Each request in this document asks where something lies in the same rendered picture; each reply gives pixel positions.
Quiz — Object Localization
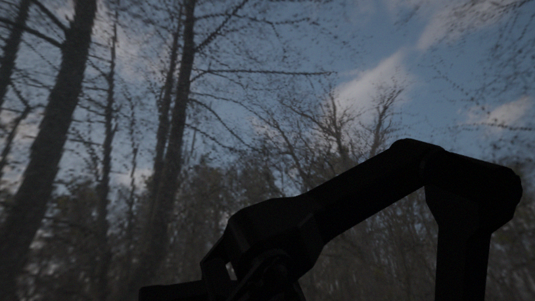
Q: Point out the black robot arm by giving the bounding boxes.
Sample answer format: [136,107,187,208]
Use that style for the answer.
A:
[139,138,523,301]

